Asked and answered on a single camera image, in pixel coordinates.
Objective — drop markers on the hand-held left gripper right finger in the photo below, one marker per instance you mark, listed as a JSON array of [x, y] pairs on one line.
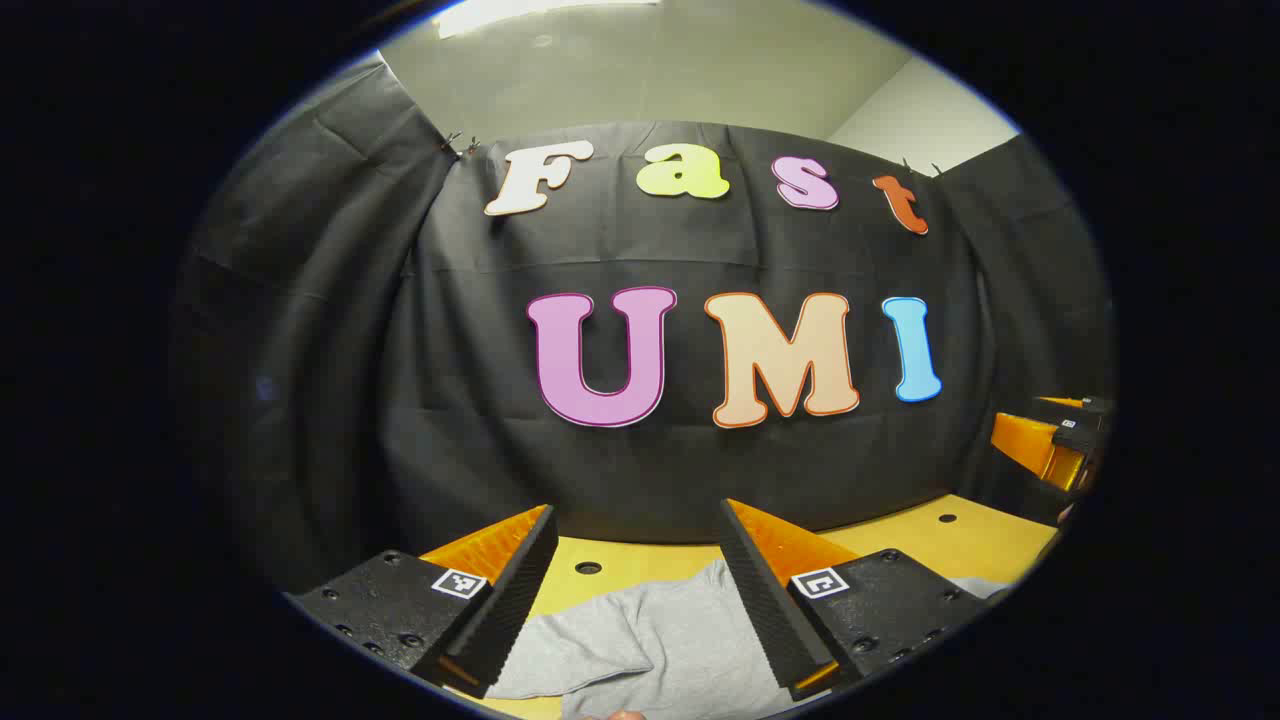
[[765, 610]]

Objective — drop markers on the grey zip-neck sweatshirt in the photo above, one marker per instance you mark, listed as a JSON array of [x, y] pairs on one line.
[[660, 640]]

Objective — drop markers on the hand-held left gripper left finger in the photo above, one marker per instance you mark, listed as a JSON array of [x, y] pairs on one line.
[[510, 610]]

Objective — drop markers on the black backdrop cloth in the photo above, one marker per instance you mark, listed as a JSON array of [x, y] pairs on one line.
[[650, 470]]

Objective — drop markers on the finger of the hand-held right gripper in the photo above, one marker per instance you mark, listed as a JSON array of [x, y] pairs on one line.
[[1085, 406], [1040, 445]]

